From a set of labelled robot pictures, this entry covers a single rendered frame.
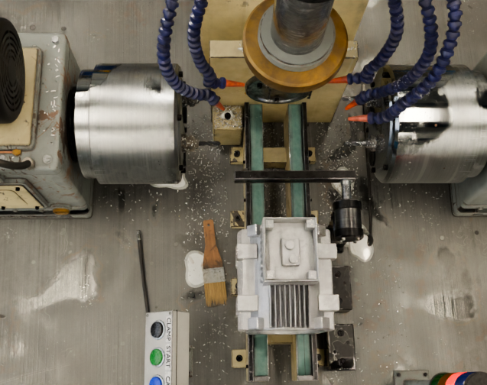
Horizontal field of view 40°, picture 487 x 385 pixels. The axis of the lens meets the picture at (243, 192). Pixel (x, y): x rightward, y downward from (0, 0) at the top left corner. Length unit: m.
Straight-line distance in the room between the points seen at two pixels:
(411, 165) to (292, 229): 0.28
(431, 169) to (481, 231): 0.36
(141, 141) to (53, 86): 0.20
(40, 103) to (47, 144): 0.09
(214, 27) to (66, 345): 0.78
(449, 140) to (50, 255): 0.92
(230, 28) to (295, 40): 0.43
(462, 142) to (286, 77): 0.41
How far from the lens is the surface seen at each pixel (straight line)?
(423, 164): 1.38
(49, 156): 1.29
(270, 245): 1.26
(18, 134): 1.31
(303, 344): 1.44
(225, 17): 1.46
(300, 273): 1.26
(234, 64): 1.38
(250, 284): 1.30
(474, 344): 1.66
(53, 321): 1.60
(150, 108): 1.30
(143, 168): 1.33
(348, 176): 1.41
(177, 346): 1.28
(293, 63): 1.12
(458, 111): 1.37
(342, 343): 1.51
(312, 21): 1.04
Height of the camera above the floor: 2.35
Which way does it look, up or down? 74 degrees down
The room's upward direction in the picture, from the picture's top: 7 degrees clockwise
